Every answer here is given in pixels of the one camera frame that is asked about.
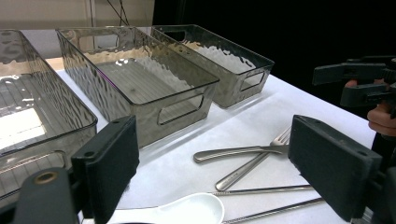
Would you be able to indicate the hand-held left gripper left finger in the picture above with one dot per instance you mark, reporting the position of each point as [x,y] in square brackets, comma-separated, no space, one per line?
[106,161]

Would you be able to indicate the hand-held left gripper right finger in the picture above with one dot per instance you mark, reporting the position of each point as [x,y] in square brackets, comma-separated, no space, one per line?
[333,165]

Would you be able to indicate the smoky clear plastic bin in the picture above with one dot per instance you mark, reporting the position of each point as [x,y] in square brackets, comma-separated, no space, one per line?
[140,81]
[31,93]
[224,62]

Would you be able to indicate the steel fork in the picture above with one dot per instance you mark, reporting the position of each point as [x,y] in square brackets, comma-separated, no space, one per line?
[227,153]
[243,171]

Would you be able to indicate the white ceramic spoon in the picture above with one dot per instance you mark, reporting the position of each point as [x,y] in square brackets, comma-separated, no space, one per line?
[193,210]

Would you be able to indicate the black curtain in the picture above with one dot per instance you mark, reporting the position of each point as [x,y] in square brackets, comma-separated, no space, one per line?
[280,25]

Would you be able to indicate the beige wooden shelf unit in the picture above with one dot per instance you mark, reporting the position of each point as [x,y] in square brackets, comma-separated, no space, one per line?
[46,12]

